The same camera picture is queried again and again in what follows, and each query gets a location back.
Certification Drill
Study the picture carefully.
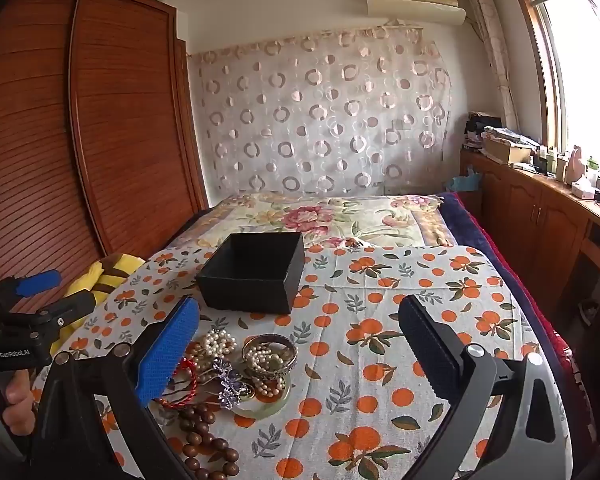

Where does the dark blue blanket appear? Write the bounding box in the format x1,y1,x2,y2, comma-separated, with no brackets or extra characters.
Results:
439,191,581,411

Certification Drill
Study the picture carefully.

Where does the wooden side cabinet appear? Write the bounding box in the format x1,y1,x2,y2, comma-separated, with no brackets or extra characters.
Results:
459,146,600,322

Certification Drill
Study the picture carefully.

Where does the orange fruit print cloth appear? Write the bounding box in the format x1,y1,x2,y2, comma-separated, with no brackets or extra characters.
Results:
30,244,576,480

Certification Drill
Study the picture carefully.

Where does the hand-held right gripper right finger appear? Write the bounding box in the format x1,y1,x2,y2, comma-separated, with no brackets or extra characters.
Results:
397,295,573,480

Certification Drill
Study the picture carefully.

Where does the wooden wardrobe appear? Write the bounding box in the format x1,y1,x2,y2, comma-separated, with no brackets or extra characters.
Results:
0,0,212,306

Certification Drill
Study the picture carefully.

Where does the beige bead bracelet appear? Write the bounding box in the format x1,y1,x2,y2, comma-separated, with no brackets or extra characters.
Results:
243,344,287,397

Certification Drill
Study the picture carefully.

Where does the pale green jade bangle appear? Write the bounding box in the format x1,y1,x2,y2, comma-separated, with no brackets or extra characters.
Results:
230,379,292,417

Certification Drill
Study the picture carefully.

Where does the red cord bracelet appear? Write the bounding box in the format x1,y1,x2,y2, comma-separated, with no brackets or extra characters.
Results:
155,359,202,411

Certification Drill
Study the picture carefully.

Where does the pile of dark clothes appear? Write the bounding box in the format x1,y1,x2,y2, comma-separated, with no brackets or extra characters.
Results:
464,111,504,149

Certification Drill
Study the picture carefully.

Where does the patterned window curtain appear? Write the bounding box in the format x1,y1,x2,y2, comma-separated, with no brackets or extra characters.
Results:
463,0,522,135

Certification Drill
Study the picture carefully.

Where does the cardboard box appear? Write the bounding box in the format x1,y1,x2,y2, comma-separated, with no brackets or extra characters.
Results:
481,135,534,166

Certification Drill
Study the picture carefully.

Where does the black jewelry box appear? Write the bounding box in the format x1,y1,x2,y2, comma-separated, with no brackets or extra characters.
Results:
196,232,305,315

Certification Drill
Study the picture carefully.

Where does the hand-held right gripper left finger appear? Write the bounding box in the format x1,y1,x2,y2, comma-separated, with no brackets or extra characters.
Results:
30,296,201,480

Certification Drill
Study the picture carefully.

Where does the blue plastic bag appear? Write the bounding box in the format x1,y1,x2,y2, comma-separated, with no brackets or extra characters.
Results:
447,168,482,193

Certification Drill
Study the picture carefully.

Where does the wall air conditioner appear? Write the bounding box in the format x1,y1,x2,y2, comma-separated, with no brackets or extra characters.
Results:
366,0,467,27

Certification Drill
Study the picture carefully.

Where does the floral blanket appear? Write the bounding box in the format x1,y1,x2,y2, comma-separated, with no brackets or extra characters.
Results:
180,191,456,252

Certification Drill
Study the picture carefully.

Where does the dark wooden bead bracelet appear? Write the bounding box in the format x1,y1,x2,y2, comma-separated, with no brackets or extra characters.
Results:
177,402,241,480

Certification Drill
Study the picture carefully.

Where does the engraved metal bangle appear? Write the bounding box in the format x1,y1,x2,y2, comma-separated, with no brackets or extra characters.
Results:
241,334,299,379

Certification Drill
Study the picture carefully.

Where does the purple crystal hair clip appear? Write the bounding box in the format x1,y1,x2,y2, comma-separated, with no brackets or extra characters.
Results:
214,357,257,407

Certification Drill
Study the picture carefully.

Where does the white pearl bracelet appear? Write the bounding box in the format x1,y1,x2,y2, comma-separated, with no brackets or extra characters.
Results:
200,329,239,362

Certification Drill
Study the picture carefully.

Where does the pink figurine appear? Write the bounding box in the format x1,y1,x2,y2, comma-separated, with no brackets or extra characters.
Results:
566,145,587,184

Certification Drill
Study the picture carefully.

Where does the yellow striped plush toy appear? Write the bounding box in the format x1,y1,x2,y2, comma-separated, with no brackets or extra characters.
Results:
50,254,146,356

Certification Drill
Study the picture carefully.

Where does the circle pattern sheer curtain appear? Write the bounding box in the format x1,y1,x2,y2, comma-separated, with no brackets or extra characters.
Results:
189,24,454,200

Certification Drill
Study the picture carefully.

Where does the white tissue box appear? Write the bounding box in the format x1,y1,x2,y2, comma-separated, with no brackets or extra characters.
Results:
571,177,598,199

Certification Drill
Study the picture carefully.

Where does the wooden frame window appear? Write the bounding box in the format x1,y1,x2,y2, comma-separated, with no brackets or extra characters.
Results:
509,0,600,183

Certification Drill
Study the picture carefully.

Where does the person's left hand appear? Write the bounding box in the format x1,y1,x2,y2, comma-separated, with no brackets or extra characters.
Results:
0,369,37,433

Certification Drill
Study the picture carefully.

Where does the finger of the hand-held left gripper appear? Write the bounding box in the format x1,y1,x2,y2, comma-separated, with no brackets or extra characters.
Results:
30,292,96,333
0,269,63,306

